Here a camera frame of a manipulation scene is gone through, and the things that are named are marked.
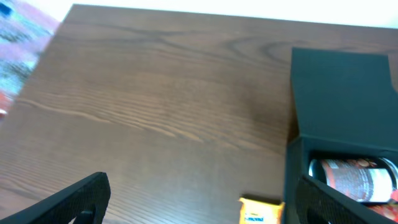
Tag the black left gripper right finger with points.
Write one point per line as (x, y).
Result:
(317, 203)

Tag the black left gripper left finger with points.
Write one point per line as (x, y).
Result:
(85, 201)

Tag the red Pringles can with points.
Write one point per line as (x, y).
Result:
(365, 180)
(387, 210)

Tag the yellow almond biscuit packet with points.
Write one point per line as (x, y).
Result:
(256, 212)

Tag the black open box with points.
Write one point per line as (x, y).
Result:
(345, 108)

